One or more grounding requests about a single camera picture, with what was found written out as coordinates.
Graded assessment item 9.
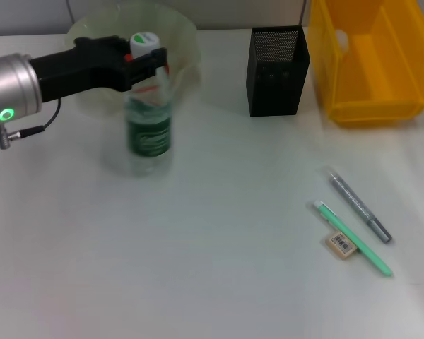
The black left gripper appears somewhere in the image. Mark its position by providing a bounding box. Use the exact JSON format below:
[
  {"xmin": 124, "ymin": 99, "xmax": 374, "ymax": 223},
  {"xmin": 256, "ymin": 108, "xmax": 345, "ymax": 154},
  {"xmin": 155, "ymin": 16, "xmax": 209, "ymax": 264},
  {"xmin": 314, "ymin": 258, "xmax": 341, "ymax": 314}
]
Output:
[{"xmin": 30, "ymin": 35, "xmax": 169, "ymax": 103}]

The clear green-label water bottle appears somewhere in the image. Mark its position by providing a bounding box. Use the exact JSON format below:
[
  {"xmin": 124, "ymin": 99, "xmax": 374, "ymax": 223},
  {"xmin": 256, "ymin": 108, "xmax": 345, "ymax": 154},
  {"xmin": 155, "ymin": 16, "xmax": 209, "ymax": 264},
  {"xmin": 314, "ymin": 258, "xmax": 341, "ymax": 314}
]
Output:
[{"xmin": 122, "ymin": 31, "xmax": 174, "ymax": 177}]

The white paper ball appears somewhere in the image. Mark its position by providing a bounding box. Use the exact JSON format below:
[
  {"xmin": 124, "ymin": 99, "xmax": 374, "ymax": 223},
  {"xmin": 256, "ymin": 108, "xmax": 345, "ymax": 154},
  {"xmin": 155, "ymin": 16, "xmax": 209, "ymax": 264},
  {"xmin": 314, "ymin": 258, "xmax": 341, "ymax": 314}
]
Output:
[{"xmin": 334, "ymin": 30, "xmax": 350, "ymax": 54}]

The grey pen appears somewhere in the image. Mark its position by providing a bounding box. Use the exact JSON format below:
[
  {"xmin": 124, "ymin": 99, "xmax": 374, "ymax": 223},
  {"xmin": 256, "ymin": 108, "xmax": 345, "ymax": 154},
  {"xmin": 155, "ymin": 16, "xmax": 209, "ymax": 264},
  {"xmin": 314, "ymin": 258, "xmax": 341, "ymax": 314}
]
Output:
[{"xmin": 327, "ymin": 169, "xmax": 393, "ymax": 244}]

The beige eraser with barcode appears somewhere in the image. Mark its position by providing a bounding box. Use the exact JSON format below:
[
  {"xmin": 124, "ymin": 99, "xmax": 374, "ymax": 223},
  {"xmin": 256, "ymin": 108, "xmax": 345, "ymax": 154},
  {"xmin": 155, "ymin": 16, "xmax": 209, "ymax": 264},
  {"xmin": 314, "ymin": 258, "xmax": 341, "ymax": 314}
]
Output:
[{"xmin": 324, "ymin": 230, "xmax": 358, "ymax": 261}]

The green pen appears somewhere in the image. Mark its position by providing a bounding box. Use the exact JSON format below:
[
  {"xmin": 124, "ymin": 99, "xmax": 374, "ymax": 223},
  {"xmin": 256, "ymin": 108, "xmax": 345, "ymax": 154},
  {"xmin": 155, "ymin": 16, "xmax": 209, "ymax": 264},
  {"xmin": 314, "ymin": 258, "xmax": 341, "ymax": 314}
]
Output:
[{"xmin": 312, "ymin": 200, "xmax": 395, "ymax": 278}]

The translucent green fruit plate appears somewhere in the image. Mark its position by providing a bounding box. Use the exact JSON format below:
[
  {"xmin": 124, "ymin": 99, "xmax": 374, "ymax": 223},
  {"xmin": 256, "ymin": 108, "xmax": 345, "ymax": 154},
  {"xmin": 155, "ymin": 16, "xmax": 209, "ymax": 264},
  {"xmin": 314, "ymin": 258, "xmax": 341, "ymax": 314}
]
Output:
[{"xmin": 65, "ymin": 0, "xmax": 203, "ymax": 119}]

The black mesh pen holder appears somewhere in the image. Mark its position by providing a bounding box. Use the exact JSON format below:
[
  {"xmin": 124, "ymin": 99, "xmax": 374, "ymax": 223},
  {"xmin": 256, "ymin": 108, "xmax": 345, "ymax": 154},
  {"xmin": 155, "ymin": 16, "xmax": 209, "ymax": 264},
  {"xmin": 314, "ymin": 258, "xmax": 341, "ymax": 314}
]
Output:
[{"xmin": 246, "ymin": 25, "xmax": 311, "ymax": 117}]

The yellow plastic bin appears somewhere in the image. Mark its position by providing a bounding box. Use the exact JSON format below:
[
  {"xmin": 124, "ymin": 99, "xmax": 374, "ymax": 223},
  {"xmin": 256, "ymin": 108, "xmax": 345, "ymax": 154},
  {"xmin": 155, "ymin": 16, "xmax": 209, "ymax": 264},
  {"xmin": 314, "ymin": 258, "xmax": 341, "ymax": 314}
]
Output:
[{"xmin": 307, "ymin": 0, "xmax": 424, "ymax": 128}]

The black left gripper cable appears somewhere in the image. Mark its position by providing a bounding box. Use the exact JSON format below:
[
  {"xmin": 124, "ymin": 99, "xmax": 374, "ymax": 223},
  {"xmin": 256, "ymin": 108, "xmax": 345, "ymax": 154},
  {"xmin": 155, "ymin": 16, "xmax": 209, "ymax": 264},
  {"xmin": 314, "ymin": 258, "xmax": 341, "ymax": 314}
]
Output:
[{"xmin": 0, "ymin": 98, "xmax": 61, "ymax": 151}]

